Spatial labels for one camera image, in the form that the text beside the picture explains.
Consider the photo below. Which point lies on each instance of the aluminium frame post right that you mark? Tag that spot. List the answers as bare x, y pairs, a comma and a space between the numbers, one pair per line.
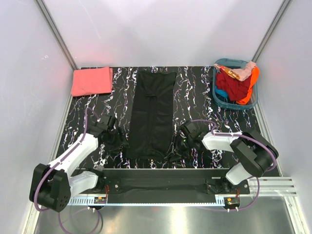
272, 27

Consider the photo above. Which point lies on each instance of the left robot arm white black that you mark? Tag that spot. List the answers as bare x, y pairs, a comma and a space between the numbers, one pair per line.
54, 184

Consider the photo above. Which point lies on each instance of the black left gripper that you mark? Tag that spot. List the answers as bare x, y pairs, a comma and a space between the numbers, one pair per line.
121, 140

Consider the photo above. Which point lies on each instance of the folded pink t shirt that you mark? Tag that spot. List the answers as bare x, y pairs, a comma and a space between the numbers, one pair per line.
92, 81

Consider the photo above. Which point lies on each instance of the light pink t shirt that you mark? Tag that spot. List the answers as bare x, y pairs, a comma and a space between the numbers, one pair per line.
240, 74

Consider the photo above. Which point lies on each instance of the aluminium rail front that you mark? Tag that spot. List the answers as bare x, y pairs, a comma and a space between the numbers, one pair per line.
276, 186

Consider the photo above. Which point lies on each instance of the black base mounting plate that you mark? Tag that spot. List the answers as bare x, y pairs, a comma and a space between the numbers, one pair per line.
175, 183

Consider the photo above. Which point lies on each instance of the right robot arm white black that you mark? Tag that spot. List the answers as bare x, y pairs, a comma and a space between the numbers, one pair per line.
255, 154

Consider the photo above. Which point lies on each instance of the white slotted cable duct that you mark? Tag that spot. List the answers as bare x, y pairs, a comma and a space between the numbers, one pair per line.
113, 200

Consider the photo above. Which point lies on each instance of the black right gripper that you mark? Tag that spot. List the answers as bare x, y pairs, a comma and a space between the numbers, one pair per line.
180, 154

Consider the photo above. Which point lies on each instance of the orange t shirt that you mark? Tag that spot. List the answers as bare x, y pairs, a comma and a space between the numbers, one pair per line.
253, 79

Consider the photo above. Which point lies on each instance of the aluminium frame post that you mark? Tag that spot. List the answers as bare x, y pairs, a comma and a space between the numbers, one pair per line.
56, 34
272, 27

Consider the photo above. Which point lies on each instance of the blue t shirt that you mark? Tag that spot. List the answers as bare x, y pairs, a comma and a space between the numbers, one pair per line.
221, 92

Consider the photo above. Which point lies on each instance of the dark red t shirt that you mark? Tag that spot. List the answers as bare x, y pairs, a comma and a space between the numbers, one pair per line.
236, 89

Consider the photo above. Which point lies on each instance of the teal plastic laundry basket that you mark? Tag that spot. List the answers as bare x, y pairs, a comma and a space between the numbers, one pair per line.
225, 103

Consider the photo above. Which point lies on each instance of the black t shirt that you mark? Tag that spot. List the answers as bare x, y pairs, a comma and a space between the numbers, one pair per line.
151, 123

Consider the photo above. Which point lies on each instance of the aluminium frame post left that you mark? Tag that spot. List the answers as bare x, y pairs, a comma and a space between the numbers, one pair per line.
56, 34

